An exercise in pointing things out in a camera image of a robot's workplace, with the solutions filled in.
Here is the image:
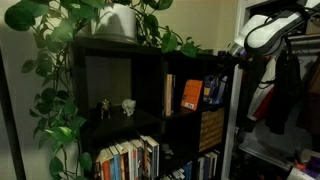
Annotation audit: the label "small orange object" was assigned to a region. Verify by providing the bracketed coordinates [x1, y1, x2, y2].
[294, 159, 307, 171]

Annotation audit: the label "woven storage basket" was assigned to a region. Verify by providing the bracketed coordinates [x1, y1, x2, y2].
[198, 107, 227, 153]

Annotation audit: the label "white low book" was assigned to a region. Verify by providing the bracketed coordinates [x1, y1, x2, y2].
[171, 167, 186, 180]

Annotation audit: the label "purple object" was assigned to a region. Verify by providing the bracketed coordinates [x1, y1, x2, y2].
[305, 155, 320, 174]

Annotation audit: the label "green pothos plant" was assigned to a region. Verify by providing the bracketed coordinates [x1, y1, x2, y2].
[3, 0, 214, 180]

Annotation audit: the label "red spine book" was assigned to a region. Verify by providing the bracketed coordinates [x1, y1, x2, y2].
[96, 148, 113, 180]

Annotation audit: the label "black cube bookshelf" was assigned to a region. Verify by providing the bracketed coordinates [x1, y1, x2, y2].
[71, 35, 237, 180]

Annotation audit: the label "black slanted pole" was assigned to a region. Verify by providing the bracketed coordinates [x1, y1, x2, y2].
[0, 49, 27, 180]

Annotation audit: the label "white box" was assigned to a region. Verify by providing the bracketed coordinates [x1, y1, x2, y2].
[286, 166, 318, 180]

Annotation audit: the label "metal closet rod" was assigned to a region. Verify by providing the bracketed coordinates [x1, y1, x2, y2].
[286, 33, 320, 54]

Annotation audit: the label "black hanging coat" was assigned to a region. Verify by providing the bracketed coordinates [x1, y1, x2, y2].
[264, 49, 303, 135]

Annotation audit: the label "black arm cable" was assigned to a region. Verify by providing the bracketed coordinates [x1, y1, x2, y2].
[256, 34, 301, 91]

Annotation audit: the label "white door frame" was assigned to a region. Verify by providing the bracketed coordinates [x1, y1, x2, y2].
[221, 0, 254, 180]

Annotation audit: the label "white elephant figurine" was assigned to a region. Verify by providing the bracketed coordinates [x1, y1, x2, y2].
[121, 98, 137, 117]

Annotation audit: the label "grey blue spine book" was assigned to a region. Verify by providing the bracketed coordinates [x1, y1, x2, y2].
[130, 139, 144, 180]

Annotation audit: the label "white spine book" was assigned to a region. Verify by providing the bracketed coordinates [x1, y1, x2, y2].
[122, 140, 135, 180]

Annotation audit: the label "white and purple book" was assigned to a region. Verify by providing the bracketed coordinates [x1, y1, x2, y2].
[218, 75, 229, 105]

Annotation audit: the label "black hanging jacket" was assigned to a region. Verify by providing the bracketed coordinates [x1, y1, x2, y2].
[238, 56, 268, 133]

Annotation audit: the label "white and red jacket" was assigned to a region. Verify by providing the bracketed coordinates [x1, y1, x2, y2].
[246, 56, 283, 122]

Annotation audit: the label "white plant pot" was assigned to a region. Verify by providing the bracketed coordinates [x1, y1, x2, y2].
[90, 2, 138, 45]

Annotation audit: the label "white closet shelf board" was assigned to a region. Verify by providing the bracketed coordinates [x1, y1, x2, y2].
[238, 139, 301, 172]

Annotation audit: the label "small blue book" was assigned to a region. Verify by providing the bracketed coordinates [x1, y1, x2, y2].
[182, 161, 194, 180]

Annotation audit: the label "brass animal figurine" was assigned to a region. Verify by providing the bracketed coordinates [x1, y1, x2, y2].
[99, 98, 112, 120]

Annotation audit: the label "brown hanging garment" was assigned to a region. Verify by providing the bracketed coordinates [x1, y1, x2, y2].
[296, 58, 320, 134]

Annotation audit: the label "orange thin spine book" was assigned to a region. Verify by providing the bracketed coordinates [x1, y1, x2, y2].
[114, 142, 127, 180]

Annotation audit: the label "blue book with yellow label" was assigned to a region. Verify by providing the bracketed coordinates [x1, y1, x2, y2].
[203, 75, 214, 104]

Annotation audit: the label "dark brown spine book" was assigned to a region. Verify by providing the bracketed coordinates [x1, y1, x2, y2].
[142, 139, 150, 179]

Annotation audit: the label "white tall book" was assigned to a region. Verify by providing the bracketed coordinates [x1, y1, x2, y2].
[197, 156, 205, 180]
[209, 150, 220, 178]

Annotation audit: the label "tan upright book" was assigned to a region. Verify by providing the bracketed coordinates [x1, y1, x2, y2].
[163, 73, 176, 118]

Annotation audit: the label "dark navy book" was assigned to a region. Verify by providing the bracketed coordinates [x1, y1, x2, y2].
[203, 153, 212, 180]

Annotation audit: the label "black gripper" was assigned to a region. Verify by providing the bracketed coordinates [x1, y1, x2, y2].
[218, 53, 243, 78]

